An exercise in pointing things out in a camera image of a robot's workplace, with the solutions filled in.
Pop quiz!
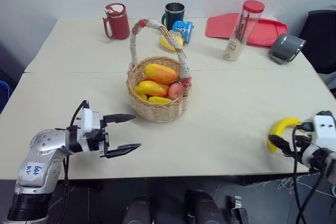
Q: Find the white floor cable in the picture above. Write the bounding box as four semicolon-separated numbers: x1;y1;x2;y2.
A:
276;176;336;197

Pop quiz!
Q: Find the clear jar with red lid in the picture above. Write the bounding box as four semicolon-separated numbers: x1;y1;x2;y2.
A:
222;0;266;62

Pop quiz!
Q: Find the metal clip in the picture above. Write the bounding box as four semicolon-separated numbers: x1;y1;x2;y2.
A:
230;195;249;224

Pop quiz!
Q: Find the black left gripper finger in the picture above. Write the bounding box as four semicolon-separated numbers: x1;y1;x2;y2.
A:
106;143;143;159
103;113;137;126

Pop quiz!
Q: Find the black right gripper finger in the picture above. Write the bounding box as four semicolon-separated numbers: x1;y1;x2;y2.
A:
268;134;292;157
293;121;314;132

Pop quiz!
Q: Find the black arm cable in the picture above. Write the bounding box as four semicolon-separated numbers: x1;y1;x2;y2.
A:
291;124;330;224
56;100;89;224

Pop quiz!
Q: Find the large yellow orange mango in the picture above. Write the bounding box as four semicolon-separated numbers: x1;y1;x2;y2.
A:
143;63;179;84

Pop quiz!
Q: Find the dark steel mug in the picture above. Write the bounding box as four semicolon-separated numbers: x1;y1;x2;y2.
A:
161;2;186;31

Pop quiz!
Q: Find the blue object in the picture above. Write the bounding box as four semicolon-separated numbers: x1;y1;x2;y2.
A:
0;80;10;115

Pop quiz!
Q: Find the yellow fruit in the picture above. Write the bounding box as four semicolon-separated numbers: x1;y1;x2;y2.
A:
147;95;173;104
133;85;149;102

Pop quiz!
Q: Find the grey mug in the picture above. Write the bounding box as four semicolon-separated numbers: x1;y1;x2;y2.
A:
268;33;307;66

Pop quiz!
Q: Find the red lidded mug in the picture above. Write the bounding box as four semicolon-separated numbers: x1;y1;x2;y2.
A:
102;3;131;40

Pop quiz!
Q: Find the small yellow orange mango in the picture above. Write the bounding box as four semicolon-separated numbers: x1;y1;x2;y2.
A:
137;80;170;98

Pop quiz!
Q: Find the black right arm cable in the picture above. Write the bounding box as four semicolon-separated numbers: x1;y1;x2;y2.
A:
291;124;330;224

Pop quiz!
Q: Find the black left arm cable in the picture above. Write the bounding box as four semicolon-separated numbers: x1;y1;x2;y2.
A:
56;100;89;224

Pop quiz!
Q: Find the dark rounded shape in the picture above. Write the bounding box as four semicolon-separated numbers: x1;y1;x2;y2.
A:
122;194;152;224
184;189;224;224

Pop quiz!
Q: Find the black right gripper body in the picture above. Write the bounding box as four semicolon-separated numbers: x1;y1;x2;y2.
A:
288;131;315;158

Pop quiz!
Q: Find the black chair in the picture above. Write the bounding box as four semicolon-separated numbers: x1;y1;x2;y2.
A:
298;9;336;76

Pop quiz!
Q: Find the pink peach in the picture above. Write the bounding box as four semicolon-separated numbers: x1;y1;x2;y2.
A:
167;82;184;100

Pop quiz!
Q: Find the blue tin can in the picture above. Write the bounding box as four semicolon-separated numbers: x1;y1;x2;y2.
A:
172;20;195;44

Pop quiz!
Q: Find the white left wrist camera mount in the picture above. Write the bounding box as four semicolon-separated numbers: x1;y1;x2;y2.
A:
76;107;102;153

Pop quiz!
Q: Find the yellow banana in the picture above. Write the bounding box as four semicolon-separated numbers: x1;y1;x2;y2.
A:
267;116;302;153

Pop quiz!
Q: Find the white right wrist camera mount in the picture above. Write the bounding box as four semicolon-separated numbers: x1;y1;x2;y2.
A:
301;110;336;156

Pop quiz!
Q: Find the brown stick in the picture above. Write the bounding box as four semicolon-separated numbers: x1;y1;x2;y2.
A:
232;13;244;41
240;14;251;44

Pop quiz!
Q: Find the red plastic tray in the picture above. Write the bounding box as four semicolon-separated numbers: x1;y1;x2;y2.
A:
204;13;289;48

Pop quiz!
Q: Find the wicker basket with handle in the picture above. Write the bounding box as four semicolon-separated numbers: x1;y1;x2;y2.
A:
126;18;193;123

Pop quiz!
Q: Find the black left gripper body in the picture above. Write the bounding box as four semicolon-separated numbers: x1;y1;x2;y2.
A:
85;118;111;159

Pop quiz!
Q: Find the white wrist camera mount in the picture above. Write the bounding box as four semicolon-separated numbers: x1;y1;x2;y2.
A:
301;110;336;156
76;107;102;153

